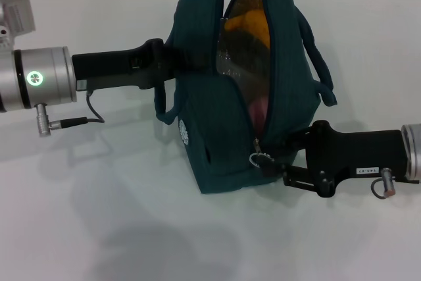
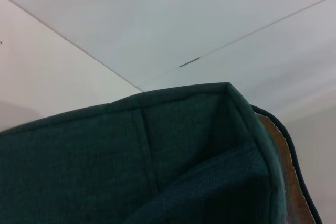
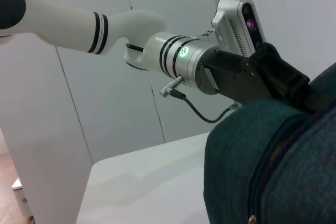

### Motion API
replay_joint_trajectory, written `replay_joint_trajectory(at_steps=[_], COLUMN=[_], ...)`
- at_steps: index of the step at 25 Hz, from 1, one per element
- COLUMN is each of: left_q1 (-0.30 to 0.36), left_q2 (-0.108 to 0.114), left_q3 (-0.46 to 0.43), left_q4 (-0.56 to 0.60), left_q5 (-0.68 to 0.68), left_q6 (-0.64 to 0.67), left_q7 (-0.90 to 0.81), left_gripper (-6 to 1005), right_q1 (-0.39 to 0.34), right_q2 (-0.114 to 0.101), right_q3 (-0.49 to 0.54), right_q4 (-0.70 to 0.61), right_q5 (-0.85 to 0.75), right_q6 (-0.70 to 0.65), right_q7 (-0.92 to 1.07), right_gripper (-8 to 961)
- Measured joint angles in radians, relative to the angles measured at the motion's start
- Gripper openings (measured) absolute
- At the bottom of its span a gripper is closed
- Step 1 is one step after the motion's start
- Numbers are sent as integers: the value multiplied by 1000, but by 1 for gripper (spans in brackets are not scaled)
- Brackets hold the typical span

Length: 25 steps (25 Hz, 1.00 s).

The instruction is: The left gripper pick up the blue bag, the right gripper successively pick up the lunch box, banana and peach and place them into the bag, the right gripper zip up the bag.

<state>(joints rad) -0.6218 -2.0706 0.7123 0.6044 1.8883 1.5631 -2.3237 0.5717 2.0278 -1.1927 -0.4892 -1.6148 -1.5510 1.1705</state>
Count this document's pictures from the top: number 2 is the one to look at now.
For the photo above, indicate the dark teal insulated lunch bag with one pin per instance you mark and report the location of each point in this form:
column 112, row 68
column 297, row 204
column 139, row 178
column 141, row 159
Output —
column 118, row 161

